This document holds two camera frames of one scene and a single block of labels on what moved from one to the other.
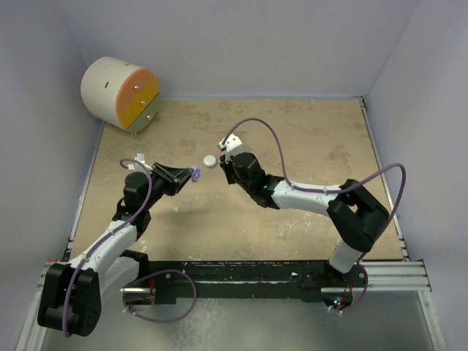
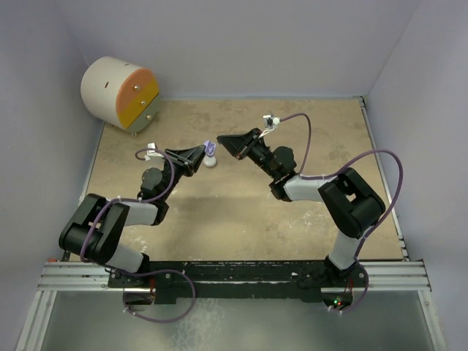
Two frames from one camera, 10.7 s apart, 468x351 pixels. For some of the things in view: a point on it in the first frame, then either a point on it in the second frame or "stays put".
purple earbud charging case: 197,173 to 210,148
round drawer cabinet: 121,93 stays put
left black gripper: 176,177 to 189,159
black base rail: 183,282 stays put
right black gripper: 227,167 to 240,145
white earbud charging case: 209,161 stays put
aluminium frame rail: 382,276 stays put
